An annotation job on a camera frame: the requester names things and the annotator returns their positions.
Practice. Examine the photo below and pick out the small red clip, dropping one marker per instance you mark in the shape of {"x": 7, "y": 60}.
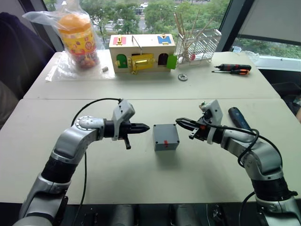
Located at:
{"x": 165, "y": 143}

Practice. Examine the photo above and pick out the grey box lid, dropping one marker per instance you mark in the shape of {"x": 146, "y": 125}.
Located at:
{"x": 164, "y": 133}

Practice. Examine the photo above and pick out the black window frame post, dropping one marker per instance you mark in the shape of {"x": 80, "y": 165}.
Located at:
{"x": 231, "y": 21}

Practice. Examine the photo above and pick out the crumpled clear plastic wrap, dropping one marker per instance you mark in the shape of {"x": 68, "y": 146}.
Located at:
{"x": 252, "y": 56}

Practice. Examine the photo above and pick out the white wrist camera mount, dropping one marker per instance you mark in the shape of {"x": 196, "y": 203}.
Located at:
{"x": 215, "y": 110}
{"x": 122, "y": 111}

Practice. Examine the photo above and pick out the plastic jar with orange lid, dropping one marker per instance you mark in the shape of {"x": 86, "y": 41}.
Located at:
{"x": 78, "y": 40}

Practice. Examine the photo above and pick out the dark storage bin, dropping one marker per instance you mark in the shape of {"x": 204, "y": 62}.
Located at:
{"x": 288, "y": 88}

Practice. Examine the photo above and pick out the grey rounded cylinder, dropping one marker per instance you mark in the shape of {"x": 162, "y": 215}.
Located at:
{"x": 187, "y": 215}
{"x": 125, "y": 215}

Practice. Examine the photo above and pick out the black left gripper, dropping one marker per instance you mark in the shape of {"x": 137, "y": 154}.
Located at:
{"x": 125, "y": 130}

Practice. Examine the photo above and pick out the small red tag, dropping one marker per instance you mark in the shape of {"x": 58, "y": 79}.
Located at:
{"x": 192, "y": 56}

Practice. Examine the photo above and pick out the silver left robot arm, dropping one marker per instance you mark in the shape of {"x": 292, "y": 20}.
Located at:
{"x": 70, "y": 141}

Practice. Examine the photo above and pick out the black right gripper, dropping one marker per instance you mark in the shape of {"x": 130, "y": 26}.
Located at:
{"x": 201, "y": 131}

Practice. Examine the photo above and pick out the thin wooden stick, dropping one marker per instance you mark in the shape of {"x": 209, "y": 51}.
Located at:
{"x": 194, "y": 24}
{"x": 202, "y": 30}
{"x": 179, "y": 28}

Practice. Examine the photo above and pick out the grey window blind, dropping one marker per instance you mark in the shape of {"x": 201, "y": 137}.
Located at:
{"x": 272, "y": 18}

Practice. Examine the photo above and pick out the grey plastic box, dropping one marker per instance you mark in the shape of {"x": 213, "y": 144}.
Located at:
{"x": 167, "y": 146}

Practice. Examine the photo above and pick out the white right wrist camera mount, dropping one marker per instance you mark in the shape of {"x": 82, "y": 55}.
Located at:
{"x": 215, "y": 110}

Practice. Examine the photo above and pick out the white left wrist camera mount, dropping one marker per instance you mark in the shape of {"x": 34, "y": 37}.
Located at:
{"x": 122, "y": 111}

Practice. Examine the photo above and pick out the wooden lock box coloured doors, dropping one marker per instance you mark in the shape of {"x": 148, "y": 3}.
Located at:
{"x": 141, "y": 48}

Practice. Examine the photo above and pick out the blue black electric screwdriver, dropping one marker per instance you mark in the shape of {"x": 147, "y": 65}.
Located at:
{"x": 238, "y": 117}

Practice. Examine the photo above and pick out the small metal cylinder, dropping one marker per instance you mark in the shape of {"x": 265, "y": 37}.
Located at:
{"x": 105, "y": 69}

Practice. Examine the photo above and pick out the dark purple padded chair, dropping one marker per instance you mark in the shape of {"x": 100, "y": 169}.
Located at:
{"x": 21, "y": 54}

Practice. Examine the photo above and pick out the clear plastic bag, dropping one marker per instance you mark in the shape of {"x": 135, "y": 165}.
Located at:
{"x": 58, "y": 68}

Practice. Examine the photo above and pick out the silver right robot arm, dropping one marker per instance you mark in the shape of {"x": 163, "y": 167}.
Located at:
{"x": 258, "y": 153}

